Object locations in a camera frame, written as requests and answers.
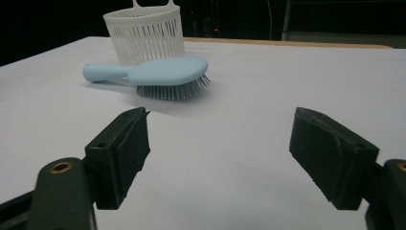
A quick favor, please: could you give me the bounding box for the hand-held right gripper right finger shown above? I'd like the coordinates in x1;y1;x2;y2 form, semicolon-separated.
288;106;380;211

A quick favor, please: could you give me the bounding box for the wooden table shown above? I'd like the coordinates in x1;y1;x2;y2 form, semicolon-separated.
183;36;393;50

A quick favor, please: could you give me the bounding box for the white slotted plastic basket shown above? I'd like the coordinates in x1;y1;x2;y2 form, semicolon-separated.
102;0;187;67

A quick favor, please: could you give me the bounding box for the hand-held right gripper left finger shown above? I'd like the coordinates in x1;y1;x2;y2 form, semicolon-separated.
84;106;151;211

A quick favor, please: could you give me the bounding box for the light blue hairbrush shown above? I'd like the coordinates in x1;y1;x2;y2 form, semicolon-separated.
81;57;212;102

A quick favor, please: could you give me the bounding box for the white table cover sheet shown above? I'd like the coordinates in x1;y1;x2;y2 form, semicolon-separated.
0;35;406;230

